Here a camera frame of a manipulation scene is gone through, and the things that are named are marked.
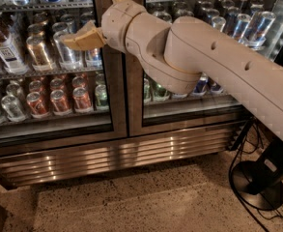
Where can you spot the glass fridge door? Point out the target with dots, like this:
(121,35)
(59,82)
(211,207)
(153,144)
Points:
(25,18)
(180,112)

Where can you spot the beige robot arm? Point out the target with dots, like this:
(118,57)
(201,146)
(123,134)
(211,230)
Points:
(176,54)

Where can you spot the green soda can left door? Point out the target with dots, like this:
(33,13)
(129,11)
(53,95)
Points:
(101,97)

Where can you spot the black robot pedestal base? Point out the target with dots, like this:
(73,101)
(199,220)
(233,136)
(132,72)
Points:
(259,183)

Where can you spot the orange soda can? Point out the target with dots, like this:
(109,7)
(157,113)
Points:
(60,102)
(82,101)
(37,104)

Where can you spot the green can lower right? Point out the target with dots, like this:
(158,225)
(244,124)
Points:
(160,94)

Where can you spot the orange soda can middle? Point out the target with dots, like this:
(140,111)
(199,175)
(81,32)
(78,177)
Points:
(60,102)

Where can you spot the stainless fridge bottom grille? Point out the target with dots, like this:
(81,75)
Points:
(61,164)

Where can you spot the silver tall can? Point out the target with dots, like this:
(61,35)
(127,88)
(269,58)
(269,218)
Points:
(69,59)

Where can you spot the brown tea bottle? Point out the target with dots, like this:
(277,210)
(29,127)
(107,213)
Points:
(11,53)

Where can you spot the gold drink can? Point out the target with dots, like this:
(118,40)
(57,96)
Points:
(42,59)

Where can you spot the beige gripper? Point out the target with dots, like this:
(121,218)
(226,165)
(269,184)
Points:
(116,25)

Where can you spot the orange soda can left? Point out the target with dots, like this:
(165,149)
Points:
(37,104)

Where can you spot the silver can lower left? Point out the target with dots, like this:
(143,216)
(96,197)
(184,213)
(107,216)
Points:
(14,108)

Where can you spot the orange soda can right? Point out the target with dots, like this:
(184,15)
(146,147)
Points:
(82,101)

